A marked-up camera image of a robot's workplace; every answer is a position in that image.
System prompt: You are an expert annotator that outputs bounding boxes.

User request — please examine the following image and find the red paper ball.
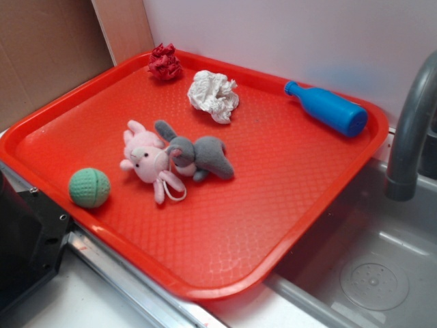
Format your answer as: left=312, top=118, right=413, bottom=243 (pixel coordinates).
left=148, top=43, right=183, bottom=81

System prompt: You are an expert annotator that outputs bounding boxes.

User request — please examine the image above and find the grey plush bunny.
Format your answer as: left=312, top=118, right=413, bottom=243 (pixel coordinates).
left=154, top=120, right=234, bottom=182

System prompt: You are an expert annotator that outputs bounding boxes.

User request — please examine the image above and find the red plastic tray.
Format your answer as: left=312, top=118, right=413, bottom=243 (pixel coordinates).
left=1, top=51, right=389, bottom=301

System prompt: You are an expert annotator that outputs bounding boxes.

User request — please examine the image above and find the pink plush bunny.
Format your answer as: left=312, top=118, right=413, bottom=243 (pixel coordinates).
left=119, top=120, right=187, bottom=204

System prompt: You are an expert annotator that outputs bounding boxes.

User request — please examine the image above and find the crumpled white paper ball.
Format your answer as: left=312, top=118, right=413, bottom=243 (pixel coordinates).
left=187, top=70, right=240, bottom=124

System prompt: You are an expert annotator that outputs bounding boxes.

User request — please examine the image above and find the blue plastic toy bottle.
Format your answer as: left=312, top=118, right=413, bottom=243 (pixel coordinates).
left=284, top=81, right=368, bottom=137

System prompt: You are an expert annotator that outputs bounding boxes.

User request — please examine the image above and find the green foam ball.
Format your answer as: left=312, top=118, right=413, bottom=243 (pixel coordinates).
left=68, top=168, right=111, bottom=208

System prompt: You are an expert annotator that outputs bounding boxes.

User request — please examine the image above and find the grey toy sink basin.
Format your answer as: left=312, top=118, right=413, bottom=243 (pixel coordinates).
left=218, top=156, right=437, bottom=328

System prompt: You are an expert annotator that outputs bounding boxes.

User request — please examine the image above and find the grey toy faucet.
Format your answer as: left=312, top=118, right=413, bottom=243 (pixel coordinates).
left=384, top=52, right=436, bottom=202

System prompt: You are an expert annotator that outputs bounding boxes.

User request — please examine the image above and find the brown cardboard panel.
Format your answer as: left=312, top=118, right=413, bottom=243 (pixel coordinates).
left=1, top=1, right=113, bottom=131

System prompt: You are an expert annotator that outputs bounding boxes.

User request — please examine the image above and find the black plastic bracket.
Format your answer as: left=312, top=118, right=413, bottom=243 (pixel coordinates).
left=1, top=174, right=71, bottom=315

